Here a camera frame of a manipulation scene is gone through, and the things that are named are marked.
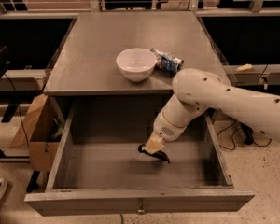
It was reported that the metal drawer knob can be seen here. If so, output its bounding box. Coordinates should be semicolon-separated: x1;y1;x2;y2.
136;203;146;215

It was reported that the yellow foam scrap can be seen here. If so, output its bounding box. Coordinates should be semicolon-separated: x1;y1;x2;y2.
236;63;253;72

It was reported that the black rxbar chocolate bar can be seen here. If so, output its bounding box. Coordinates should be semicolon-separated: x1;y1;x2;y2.
138;144;170;163

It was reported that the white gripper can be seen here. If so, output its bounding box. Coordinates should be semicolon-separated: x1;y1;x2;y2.
144;115;185;154

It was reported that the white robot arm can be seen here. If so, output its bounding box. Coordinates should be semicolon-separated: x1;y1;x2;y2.
138;68;280;160

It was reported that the black cable left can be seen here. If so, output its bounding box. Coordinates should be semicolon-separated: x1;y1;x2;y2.
3;73;31;148

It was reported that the grey cabinet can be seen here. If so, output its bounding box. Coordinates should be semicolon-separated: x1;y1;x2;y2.
44;10;230;120

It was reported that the black cable on floor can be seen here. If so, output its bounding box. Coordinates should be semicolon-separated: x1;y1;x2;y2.
216;119;273;151

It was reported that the open grey top drawer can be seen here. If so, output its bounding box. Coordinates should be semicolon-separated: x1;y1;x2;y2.
25;96;254;216

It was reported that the white ceramic bowl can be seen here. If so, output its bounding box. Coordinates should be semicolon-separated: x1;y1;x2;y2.
116;48;157;82

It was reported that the cardboard box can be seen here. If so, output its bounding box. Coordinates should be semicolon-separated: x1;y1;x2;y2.
10;94;59;172

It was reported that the black table leg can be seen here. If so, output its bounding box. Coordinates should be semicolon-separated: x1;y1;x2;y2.
241;123;254;145

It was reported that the crumpled blue snack bag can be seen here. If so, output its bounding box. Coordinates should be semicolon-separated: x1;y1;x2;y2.
149;48;184;75

